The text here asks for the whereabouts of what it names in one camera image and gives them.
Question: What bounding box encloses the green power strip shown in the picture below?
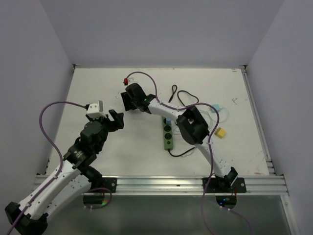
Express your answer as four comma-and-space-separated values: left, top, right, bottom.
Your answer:
162, 117, 174, 151

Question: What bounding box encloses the teal usb cable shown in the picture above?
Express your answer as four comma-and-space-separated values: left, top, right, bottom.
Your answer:
199, 107, 231, 123

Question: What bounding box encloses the teal charger plug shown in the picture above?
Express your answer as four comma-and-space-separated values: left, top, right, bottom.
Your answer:
210, 104, 221, 113

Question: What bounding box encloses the yellow usb charger plug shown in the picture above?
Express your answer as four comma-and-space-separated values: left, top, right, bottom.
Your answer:
215, 127, 226, 139

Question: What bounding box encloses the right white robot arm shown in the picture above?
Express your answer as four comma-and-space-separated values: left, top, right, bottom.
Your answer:
121, 83, 238, 192

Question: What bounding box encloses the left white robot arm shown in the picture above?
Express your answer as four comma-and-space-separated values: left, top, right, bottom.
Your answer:
5, 110, 124, 235

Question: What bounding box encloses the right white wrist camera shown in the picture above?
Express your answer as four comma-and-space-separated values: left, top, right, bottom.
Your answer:
123, 77, 138, 86

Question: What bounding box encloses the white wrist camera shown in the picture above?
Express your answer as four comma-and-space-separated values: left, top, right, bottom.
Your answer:
86, 100, 105, 119
123, 77, 138, 86

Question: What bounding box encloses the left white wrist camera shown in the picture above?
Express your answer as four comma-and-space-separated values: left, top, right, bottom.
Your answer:
86, 100, 105, 119

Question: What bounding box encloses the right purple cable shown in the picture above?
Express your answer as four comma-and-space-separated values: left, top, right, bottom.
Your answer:
127, 71, 252, 235

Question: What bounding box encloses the light blue usb cable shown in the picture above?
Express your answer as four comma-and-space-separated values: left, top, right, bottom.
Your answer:
174, 122, 200, 157

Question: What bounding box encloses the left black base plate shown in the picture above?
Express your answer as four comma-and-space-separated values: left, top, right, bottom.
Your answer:
98, 177, 117, 193

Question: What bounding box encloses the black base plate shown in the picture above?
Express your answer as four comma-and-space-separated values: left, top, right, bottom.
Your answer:
98, 177, 117, 193
205, 173, 247, 193

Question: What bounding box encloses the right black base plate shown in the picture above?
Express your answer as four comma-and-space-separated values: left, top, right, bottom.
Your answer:
205, 173, 247, 193

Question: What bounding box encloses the aluminium rail frame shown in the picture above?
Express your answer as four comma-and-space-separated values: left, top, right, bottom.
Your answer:
31, 64, 287, 196

